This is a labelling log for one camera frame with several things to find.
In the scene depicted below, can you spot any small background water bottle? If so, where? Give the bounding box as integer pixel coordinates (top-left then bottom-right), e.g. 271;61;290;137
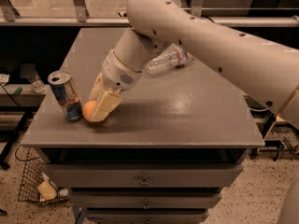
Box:
29;74;46;93

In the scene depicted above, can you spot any bottom grey drawer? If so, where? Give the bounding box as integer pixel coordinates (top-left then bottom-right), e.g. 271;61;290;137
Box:
86;209;208;224

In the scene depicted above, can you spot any orange fruit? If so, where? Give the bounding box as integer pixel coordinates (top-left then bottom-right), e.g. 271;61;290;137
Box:
82;100;96;122

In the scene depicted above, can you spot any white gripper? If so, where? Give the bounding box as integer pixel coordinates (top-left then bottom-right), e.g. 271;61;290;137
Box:
89;49;142;122

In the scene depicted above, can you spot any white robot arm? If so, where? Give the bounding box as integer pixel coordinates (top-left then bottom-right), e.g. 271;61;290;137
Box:
89;0;299;128

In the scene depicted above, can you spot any black cable on floor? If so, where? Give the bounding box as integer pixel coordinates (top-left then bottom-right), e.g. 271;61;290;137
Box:
14;144;41;163

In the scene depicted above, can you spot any top grey drawer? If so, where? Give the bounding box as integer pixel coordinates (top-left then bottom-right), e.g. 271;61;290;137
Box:
44;163;242;188

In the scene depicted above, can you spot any black wire basket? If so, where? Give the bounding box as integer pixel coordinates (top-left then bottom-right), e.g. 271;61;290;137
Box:
18;148;68;206

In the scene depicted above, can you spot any clear plastic water bottle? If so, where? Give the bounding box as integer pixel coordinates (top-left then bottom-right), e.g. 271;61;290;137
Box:
146;45;192;76

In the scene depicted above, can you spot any middle grey drawer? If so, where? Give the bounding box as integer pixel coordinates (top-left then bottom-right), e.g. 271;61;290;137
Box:
69;189;221;209

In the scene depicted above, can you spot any red bull can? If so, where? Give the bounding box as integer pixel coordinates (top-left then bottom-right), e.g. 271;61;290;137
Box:
48;70;82;121

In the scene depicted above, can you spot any grey drawer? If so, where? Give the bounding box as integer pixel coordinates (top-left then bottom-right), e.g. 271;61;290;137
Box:
69;189;221;209
44;163;242;188
86;209;208;224

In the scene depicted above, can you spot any grey metal railing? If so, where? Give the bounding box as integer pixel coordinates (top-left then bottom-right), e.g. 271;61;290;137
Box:
0;0;299;27

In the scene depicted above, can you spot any yellow metal stand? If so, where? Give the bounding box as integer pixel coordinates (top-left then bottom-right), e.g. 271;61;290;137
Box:
262;86;299;139

